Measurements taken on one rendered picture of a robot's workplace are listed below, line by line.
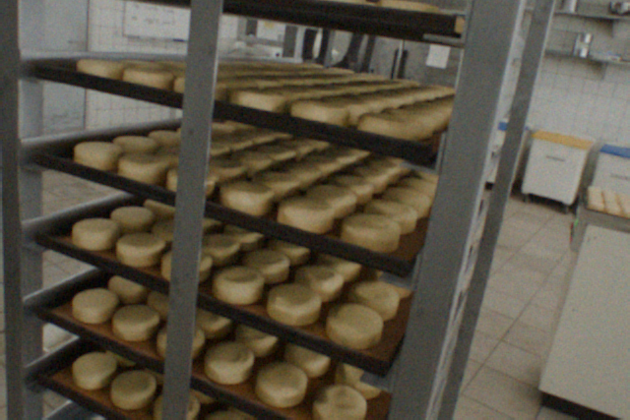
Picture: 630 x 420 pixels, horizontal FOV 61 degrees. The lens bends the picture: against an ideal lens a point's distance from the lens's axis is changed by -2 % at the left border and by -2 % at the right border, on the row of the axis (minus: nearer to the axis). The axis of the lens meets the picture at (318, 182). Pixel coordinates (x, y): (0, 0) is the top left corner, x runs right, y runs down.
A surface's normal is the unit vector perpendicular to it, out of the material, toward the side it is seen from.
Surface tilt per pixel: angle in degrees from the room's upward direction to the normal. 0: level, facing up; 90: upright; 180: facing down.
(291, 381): 0
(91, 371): 0
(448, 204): 90
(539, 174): 93
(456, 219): 90
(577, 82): 90
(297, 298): 0
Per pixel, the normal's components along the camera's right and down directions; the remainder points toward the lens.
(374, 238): 0.00, 0.27
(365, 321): 0.14, -0.95
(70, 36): 0.82, 0.26
